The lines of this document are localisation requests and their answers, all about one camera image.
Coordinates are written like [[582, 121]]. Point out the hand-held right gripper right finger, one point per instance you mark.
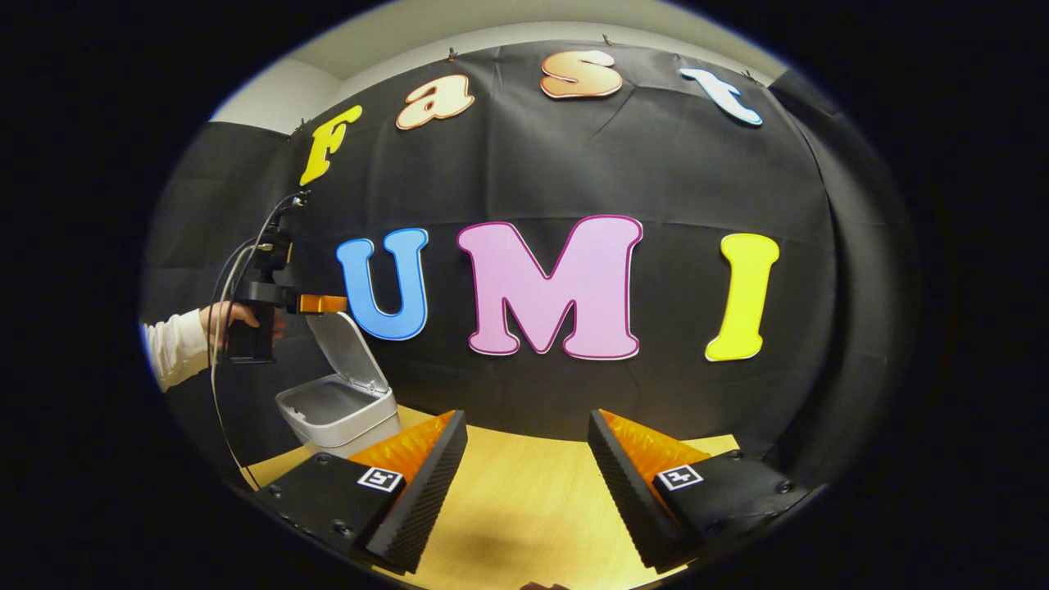
[[627, 500]]

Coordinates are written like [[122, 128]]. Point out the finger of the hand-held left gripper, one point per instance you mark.
[[324, 304]]

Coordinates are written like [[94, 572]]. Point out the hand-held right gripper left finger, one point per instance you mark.
[[422, 508]]

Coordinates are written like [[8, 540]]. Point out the white desktop garbage bin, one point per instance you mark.
[[344, 418]]

